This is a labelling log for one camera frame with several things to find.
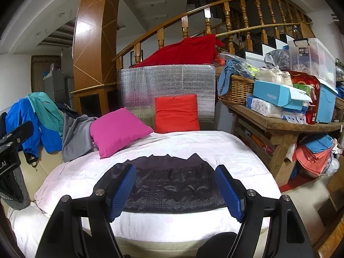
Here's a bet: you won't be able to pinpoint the cream cloth bundle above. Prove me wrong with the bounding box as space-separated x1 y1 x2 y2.
254 68 293 88

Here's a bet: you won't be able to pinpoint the wooden side table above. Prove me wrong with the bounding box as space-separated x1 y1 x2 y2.
219 95 344 186

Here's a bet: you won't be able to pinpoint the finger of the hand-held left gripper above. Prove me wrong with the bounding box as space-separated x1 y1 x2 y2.
0 121 34 151

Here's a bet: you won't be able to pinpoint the silver foil insulation sheet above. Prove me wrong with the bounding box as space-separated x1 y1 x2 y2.
116 64 216 129

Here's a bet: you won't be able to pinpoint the blue jacket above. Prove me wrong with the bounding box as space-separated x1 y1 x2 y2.
5 98 63 164

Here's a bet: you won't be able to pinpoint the large red cloth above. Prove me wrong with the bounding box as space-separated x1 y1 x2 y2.
132 34 226 68

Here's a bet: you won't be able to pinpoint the blue cloth in basket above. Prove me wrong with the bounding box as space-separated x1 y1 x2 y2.
217 59 254 92

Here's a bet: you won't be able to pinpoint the red plastic packaging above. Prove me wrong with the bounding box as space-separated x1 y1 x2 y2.
289 71 321 124

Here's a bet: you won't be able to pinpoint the beige sofa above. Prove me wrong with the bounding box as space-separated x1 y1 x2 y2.
0 107 269 258

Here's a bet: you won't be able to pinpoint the clear plastic storage box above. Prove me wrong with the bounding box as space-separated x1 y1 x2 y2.
287 38 336 88

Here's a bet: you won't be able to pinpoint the dotted plastic bag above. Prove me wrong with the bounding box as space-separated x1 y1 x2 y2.
265 49 291 70

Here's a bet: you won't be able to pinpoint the coral folded cloths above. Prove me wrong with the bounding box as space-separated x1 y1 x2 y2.
293 144 335 178

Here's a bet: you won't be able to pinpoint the wooden column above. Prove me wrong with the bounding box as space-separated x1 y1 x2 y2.
70 0 121 115

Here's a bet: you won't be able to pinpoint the light blue plastic bin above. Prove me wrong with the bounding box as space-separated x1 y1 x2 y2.
316 82 338 124

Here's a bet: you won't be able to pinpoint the blue cardboard box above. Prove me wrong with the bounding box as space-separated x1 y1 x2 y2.
253 80 313 107

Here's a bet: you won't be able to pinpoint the wicker basket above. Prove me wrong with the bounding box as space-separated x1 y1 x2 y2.
218 75 256 105

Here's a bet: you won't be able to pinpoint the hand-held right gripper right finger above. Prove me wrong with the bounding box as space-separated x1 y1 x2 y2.
214 164 315 258

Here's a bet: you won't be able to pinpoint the bamboo pole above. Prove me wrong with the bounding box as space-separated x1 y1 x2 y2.
215 23 301 37

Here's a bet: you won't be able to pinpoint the red pillow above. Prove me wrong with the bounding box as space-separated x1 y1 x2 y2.
154 95 201 134

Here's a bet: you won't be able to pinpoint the shiny black jacket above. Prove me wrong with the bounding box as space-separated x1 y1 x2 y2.
0 111 8 140

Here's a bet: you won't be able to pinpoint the grey cabinet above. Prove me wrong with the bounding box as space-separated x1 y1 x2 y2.
43 70 74 105

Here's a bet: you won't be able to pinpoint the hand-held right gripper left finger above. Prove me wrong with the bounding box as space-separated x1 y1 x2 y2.
35 163 137 258

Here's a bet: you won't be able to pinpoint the wooden stair railing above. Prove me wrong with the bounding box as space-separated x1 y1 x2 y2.
112 0 313 69

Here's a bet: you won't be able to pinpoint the blue folded cloths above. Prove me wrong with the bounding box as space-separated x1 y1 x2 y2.
304 134 335 152

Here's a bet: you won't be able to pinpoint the white printed tissue pack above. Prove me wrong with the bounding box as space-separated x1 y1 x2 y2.
246 94 284 119

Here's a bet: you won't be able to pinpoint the white fleece blanket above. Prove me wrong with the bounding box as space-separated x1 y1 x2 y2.
34 130 282 245

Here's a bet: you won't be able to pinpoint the black puffer jacket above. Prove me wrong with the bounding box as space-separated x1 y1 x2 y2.
93 153 227 215

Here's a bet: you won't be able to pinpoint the teal jacket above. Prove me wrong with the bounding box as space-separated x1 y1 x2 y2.
27 92 65 137

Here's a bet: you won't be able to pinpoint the pink pillow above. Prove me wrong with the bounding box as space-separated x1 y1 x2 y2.
89 107 154 159

